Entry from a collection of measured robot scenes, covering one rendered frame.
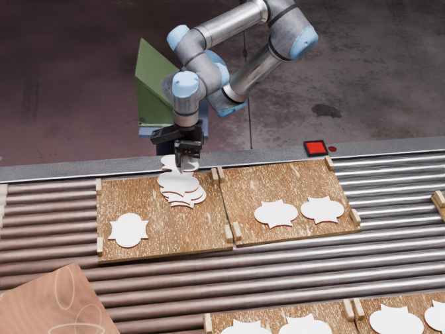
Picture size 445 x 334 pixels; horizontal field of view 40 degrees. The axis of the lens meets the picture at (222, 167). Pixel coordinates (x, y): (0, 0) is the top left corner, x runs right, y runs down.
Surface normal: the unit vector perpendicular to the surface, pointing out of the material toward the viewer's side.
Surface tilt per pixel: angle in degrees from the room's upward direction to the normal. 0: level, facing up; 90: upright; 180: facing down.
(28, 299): 0
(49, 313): 0
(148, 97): 90
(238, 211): 0
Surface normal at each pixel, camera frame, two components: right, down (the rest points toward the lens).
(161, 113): 0.03, 0.66
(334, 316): 0.03, -0.75
